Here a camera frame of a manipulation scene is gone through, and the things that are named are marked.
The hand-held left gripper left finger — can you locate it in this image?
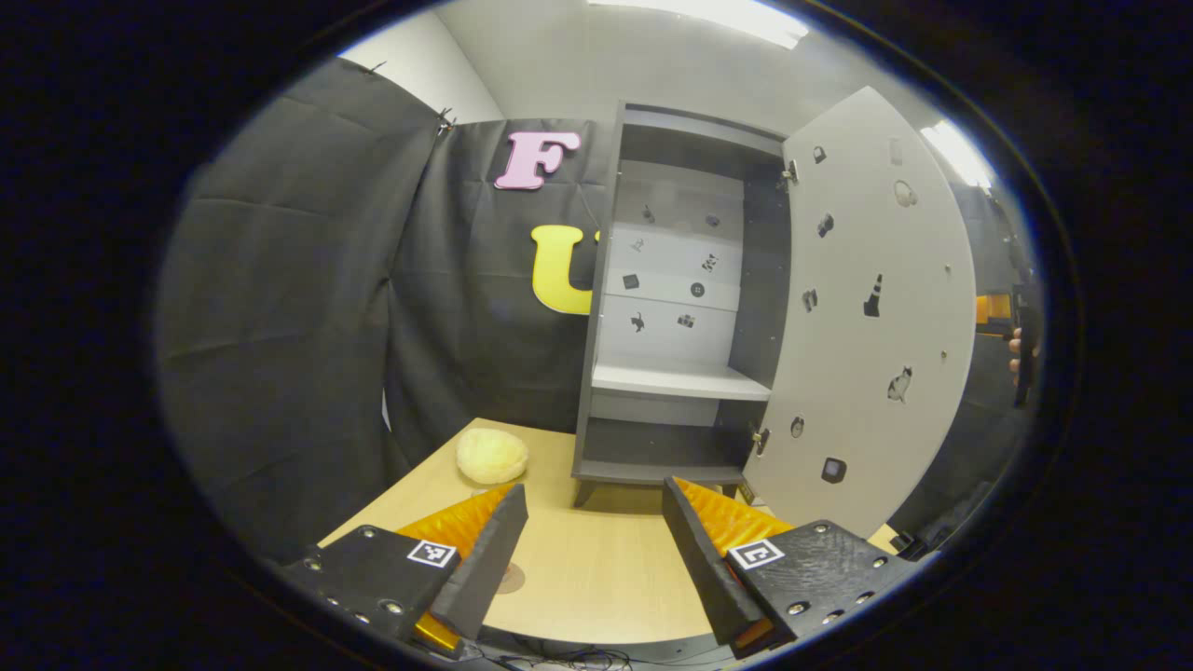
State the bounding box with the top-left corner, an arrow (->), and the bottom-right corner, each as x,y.
280,483 -> 530,659

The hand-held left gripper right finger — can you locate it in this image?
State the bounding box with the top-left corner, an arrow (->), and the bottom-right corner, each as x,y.
661,476 -> 919,661

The light grey cabinet door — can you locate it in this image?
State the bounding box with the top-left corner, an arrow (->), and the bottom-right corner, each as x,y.
742,86 -> 979,541

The dark grey cabinet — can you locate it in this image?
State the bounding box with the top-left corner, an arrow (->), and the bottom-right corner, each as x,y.
571,101 -> 795,510

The white cabinet shelf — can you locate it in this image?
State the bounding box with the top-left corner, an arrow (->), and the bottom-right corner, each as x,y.
591,359 -> 774,403

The short ceiling light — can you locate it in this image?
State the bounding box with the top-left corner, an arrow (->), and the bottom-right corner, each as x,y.
920,119 -> 994,193

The black backdrop cloth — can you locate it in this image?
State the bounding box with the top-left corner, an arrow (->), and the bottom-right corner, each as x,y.
154,58 -> 1041,566

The long ceiling light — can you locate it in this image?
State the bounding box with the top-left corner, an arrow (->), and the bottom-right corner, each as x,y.
587,0 -> 810,50

